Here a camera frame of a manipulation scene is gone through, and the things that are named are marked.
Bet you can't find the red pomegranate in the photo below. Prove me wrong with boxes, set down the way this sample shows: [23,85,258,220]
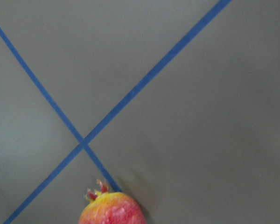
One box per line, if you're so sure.
[78,180,147,224]

